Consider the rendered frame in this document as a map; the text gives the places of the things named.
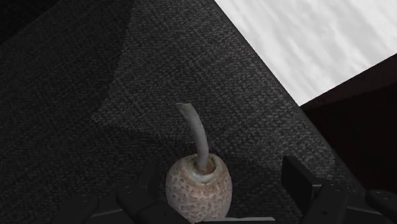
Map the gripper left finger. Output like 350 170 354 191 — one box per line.
52 162 191 224

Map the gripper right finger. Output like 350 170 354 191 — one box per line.
280 155 397 224

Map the pale speckled fruit with stem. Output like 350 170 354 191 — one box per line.
165 102 233 224

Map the dark grey fabric sofa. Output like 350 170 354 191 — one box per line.
0 0 367 224

